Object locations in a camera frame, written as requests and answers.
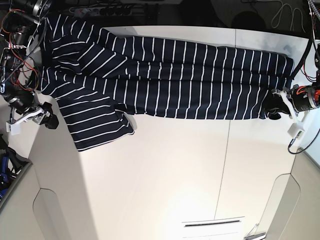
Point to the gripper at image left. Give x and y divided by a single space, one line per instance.
25 106

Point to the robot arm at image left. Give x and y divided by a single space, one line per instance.
23 30

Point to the black round stool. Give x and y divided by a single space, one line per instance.
248 20

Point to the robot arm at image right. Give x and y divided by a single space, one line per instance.
313 43

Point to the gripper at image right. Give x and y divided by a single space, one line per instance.
292 101

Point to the white camera box image right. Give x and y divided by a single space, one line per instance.
296 129

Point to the white camera box image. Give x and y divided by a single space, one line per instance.
296 129
13 128

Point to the white power strip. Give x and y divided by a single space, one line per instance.
101 11

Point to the white camera box image left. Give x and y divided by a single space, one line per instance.
13 128

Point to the blue black items in bin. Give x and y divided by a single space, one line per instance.
10 165

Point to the silver clip bottom right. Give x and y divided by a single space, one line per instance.
259 236

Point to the navy white striped T-shirt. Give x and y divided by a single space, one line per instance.
98 78

